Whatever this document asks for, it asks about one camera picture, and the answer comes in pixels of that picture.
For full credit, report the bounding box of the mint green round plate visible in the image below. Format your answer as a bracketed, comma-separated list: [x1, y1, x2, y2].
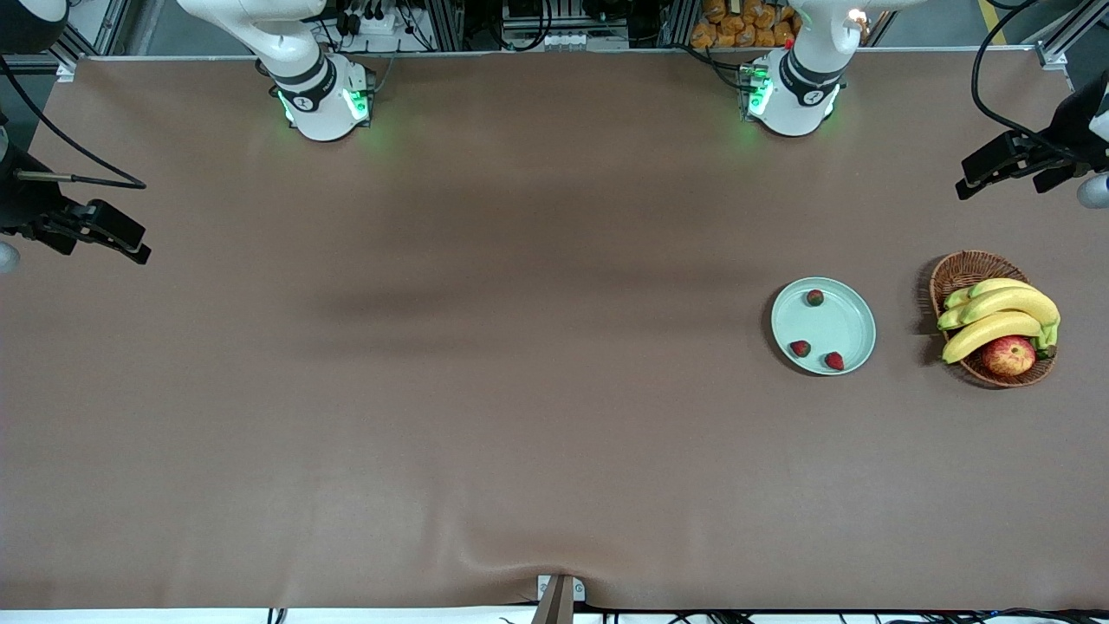
[770, 276, 877, 376]

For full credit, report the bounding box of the brown wicker basket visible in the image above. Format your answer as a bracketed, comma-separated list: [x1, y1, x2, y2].
[929, 250, 1059, 388]

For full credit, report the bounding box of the small greenish yellow banana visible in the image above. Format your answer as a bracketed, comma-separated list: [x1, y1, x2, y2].
[944, 277, 1036, 310]

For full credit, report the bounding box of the red yellow apple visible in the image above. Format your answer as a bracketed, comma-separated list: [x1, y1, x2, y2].
[982, 335, 1037, 377]

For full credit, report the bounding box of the orange bread rolls pile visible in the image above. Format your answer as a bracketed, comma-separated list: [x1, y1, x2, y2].
[691, 0, 802, 49]

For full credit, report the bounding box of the white power strip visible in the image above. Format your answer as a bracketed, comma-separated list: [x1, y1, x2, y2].
[334, 7, 401, 37]

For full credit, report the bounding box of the white terminal strip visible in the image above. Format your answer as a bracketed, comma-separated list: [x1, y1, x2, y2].
[544, 32, 631, 51]

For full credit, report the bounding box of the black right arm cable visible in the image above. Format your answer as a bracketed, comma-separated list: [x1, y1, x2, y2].
[0, 56, 146, 190]

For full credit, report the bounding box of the aluminium frame post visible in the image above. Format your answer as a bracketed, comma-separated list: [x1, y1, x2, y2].
[660, 0, 699, 49]
[425, 0, 465, 51]

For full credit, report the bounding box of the grey metal mount bracket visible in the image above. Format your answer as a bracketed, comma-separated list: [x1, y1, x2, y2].
[530, 574, 587, 624]

